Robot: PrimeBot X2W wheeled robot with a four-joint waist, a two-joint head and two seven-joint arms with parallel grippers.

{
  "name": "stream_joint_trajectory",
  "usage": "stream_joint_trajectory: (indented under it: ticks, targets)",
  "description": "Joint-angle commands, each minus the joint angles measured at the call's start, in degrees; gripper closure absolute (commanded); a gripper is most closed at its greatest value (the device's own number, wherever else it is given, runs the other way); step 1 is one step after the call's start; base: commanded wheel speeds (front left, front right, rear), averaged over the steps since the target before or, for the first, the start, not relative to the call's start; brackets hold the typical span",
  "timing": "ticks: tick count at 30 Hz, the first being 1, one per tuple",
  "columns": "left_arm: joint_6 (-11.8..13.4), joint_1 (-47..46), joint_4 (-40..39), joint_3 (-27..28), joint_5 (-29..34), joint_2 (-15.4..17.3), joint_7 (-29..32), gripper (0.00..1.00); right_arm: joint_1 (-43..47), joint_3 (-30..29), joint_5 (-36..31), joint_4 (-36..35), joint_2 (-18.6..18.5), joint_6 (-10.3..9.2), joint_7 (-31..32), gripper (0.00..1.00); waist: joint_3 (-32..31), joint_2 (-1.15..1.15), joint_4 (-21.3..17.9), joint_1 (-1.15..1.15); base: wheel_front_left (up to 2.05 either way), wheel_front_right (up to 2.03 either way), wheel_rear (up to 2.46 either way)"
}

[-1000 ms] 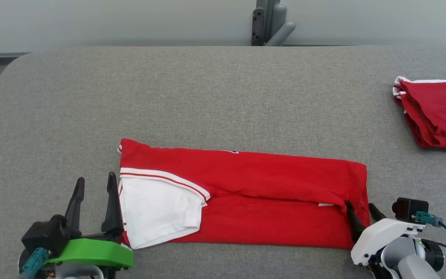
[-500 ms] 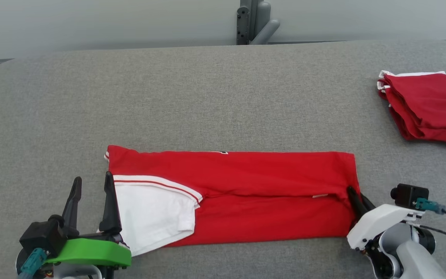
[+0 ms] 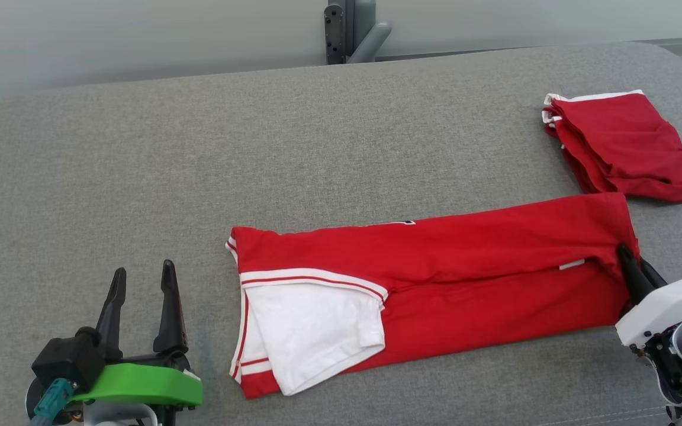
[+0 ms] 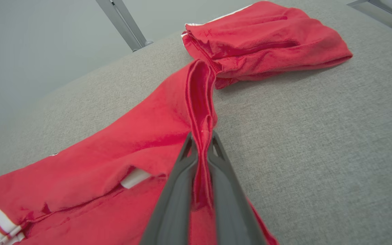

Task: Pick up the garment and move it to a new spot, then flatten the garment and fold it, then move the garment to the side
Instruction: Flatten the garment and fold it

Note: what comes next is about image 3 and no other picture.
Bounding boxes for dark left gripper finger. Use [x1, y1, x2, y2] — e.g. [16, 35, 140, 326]
[95, 267, 128, 357]
[152, 259, 189, 355]

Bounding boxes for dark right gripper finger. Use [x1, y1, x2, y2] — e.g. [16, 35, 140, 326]
[616, 243, 656, 306]
[639, 257, 669, 290]

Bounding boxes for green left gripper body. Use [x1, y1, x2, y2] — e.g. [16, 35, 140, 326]
[71, 351, 204, 410]

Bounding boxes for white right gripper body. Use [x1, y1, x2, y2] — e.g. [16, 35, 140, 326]
[615, 276, 682, 351]

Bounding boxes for red shorts with white stripe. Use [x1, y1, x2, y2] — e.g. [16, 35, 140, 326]
[542, 89, 682, 204]

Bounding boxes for red and white t-shirt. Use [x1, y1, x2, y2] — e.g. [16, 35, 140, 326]
[225, 192, 641, 401]

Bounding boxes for grey metal stand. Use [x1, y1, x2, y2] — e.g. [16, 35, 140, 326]
[324, 0, 393, 65]

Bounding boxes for teal left camera connector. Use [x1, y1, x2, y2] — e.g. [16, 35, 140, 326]
[30, 378, 76, 426]

